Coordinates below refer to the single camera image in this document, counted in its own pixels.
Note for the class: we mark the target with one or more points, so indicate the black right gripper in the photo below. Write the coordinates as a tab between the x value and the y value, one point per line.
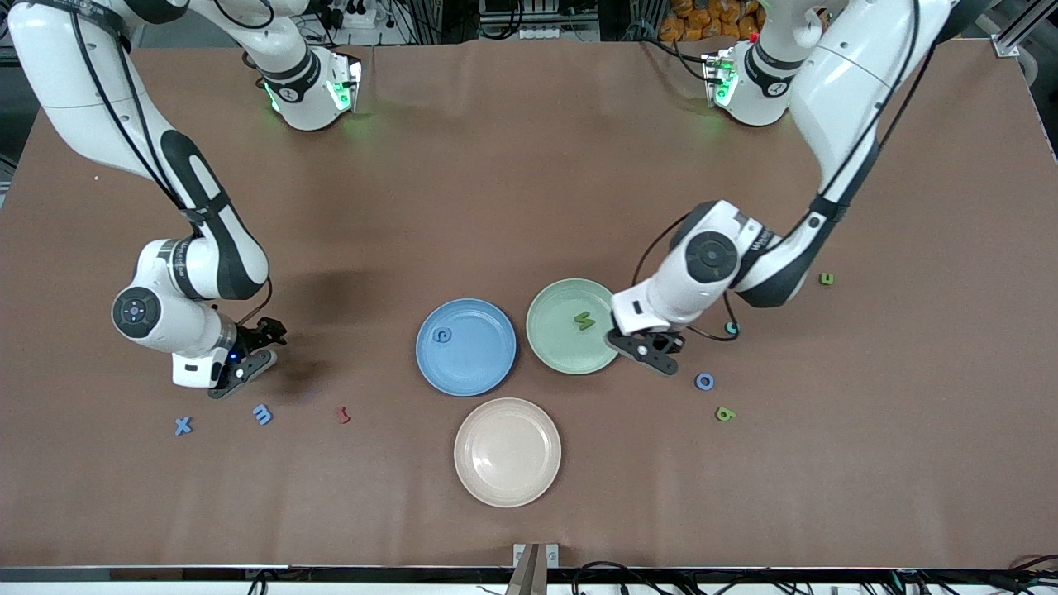
255	336

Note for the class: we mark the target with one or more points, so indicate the blue foam letter m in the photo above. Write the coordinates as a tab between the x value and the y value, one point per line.
262	414

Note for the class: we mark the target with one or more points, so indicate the blue foam letter X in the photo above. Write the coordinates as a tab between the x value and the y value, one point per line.
183	426

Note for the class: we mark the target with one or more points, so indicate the blue foam letter G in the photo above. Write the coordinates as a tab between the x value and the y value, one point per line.
436	336

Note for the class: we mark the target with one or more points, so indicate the green foam letter N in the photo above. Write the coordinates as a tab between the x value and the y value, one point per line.
584	320

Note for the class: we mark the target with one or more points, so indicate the green foam letter b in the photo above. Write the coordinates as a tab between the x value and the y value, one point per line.
721	416

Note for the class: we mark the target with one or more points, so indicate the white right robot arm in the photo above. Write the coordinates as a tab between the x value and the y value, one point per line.
74	91

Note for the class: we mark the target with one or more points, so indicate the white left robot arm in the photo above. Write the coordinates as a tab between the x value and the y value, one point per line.
843	83

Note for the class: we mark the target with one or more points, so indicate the red foam letter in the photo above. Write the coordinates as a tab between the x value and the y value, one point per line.
343	417

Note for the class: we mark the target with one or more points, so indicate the blue plate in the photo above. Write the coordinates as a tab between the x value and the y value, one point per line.
479	364

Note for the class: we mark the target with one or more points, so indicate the beige plate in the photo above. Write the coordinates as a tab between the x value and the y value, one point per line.
507	452

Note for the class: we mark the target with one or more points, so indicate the brown table cover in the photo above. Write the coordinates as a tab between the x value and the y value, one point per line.
496	165

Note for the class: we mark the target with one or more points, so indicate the green plate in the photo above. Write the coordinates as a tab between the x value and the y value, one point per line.
562	347

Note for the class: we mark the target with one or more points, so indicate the white power strip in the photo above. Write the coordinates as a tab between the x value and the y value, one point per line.
359	15
545	33

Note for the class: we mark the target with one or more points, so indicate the blue foam letter O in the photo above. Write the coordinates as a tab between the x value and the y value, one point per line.
698	381

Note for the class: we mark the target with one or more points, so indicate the orange fruit pile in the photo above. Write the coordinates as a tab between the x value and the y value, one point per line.
694	21

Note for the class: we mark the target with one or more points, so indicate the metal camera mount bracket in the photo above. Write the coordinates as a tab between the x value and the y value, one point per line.
536	570

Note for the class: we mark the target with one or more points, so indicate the aluminium frame post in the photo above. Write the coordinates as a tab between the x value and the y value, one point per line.
1006	47

